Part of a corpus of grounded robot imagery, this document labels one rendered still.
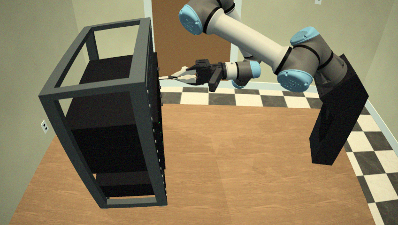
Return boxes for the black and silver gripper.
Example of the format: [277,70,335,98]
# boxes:
[171,59,227,86]

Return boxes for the dark grey server rack frame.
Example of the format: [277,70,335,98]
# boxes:
[38,17,173,209]

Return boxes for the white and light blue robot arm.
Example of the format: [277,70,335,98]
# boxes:
[179,0,347,92]

